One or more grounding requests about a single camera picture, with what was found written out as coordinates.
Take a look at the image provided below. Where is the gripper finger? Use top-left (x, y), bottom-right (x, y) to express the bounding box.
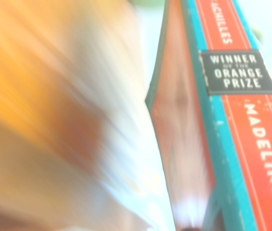
top-left (178, 225), bottom-right (203, 231)

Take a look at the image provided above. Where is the teal and orange paperback book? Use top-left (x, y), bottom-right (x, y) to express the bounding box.
top-left (145, 0), bottom-right (272, 231)

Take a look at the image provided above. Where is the white spine book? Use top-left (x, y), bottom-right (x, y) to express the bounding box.
top-left (54, 0), bottom-right (175, 231)

